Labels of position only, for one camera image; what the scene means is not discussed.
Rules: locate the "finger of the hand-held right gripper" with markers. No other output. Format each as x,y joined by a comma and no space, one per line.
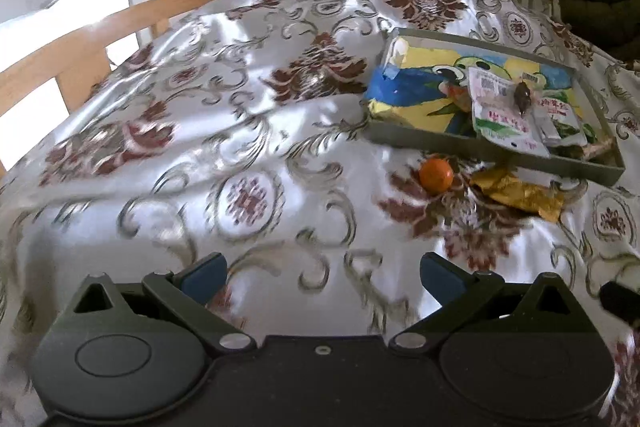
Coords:
620,302

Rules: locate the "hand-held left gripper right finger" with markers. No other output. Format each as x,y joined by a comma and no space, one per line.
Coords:
442,279

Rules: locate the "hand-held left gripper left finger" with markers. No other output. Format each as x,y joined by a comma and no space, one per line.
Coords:
202,278

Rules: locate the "grey tray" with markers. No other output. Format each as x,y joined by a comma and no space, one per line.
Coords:
450,144

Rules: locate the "clear cracker packet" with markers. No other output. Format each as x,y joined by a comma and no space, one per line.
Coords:
597,149

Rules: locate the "white barcode snack packet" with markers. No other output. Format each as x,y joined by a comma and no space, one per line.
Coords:
500,122

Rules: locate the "green vegetable snack packet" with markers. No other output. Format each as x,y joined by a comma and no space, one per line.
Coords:
575,127

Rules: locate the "silver stick packet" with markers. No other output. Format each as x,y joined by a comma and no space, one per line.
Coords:
546,124

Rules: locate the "clear bag of tangerines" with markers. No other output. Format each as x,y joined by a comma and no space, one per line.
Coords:
456,93

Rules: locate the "small dark brown snack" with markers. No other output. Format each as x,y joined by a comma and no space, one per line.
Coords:
522,97

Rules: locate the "loose tangerine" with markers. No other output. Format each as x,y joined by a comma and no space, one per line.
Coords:
436,175

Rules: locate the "gold foil wrapper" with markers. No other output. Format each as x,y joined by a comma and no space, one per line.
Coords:
520,197

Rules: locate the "parrot painting sheet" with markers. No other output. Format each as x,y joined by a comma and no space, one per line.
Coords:
410,92

